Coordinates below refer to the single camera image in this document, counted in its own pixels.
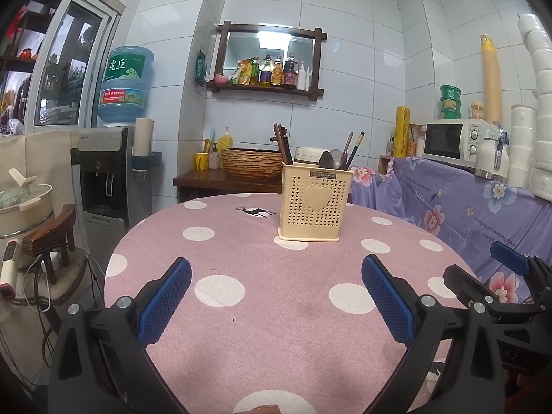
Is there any white power strip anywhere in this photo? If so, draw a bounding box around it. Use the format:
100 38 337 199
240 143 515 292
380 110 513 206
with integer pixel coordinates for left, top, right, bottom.
41 250 61 274

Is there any white thermos jug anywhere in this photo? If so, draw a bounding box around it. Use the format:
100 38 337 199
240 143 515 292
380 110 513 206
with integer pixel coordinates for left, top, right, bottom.
474 123 512 179

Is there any yellow green seasoning packet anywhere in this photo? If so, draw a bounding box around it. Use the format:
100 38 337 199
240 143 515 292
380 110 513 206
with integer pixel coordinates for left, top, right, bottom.
230 61 253 86

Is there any dark soy sauce bottle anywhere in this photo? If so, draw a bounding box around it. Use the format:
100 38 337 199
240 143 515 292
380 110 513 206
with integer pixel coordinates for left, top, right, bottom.
282 54 299 90

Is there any yellow soap pump bottle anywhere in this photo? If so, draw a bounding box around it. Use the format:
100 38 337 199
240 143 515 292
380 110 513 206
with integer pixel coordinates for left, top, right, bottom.
217 126 234 156

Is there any woven wicker basin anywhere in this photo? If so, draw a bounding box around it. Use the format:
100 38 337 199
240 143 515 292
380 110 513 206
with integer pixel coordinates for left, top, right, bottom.
221 148 285 179

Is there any blue water jug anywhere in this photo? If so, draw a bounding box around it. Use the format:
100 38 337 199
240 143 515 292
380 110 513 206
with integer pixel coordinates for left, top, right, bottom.
97 46 155 127

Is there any brown wooden chopstick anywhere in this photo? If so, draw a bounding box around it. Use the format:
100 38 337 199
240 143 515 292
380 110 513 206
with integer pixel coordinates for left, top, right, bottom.
273 124 290 165
278 123 295 165

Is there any beige plastic utensil holder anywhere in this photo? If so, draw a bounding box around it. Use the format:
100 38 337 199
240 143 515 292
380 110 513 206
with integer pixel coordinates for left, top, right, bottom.
276 162 355 242

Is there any purple label bottle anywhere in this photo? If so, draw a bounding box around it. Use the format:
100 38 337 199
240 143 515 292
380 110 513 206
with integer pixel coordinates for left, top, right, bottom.
259 54 274 86

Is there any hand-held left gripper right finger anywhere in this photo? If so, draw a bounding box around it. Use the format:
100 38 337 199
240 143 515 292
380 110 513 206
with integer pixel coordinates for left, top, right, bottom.
361 254 505 414

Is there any white paper cup stack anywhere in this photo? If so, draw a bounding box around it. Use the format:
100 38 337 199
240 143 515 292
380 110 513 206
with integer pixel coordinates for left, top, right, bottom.
135 117 155 156

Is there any brown wooden handled utensil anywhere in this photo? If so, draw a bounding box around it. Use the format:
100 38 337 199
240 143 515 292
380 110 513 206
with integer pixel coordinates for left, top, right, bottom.
342 131 354 170

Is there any yellow wrapped roll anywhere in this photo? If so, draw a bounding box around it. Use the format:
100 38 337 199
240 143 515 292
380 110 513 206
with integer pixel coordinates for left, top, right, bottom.
394 106 410 158

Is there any pink polka dot tablecloth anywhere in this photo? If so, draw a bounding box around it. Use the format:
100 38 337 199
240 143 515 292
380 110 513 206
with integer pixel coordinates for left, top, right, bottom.
103 193 490 414

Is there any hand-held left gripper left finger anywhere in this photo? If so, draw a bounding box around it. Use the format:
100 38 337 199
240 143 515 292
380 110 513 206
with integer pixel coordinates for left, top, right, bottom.
47 257 193 414

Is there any short stack of white cups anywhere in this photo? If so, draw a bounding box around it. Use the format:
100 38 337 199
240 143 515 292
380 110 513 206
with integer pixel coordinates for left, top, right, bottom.
508 103 538 190

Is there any white cable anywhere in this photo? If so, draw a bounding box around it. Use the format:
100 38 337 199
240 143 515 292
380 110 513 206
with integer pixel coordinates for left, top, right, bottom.
22 252 55 311

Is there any beige cloth cover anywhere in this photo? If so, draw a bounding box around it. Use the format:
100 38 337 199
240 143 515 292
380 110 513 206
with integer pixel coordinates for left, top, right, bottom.
0 129 80 195

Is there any dark wooden counter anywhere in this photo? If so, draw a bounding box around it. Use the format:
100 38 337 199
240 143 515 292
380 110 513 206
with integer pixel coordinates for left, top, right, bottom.
173 169 283 203

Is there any purple floral cloth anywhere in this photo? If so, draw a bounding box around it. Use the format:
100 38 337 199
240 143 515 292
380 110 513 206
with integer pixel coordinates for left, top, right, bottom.
347 155 552 307

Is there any white cooking pot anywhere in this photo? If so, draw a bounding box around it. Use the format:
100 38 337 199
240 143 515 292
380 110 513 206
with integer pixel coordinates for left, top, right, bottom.
0 168 55 238

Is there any grey water dispenser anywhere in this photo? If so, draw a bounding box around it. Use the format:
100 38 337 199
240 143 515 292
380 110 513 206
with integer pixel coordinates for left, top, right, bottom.
78 126 134 253

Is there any black chopstick with gold band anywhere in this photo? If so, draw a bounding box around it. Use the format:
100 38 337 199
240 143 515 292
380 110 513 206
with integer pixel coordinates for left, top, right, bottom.
347 131 365 170

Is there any white handheld device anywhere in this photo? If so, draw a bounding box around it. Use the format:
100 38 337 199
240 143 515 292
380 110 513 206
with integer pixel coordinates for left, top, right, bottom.
0 241 20 298

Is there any stack of white paper bowls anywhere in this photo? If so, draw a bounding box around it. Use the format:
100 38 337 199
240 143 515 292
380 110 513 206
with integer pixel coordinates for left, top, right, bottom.
517 13 552 203

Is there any sliding glass window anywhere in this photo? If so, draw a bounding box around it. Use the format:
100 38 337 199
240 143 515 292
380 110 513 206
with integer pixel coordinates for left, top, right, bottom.
26 0 126 128

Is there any wooden framed mirror shelf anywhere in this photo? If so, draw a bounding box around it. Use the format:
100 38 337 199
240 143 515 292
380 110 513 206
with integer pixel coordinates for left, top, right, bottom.
206 21 328 103

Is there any small wooden stool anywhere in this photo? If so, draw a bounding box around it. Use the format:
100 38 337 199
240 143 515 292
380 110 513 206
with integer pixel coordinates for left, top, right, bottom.
21 204 76 285

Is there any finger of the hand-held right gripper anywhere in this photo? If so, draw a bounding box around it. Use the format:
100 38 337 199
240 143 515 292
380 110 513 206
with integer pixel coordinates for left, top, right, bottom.
443 264 544 316
491 241 552 298

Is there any dark blue cup holder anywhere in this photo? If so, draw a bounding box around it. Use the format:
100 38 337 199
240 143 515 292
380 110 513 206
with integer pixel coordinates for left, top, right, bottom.
130 151 164 171

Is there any white microwave oven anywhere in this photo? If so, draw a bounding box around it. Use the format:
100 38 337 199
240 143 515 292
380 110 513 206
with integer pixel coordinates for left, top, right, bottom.
422 118 496 169

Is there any tall stack of paper cups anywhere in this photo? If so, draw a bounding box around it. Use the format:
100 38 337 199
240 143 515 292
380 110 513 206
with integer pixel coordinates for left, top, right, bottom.
480 33 503 124

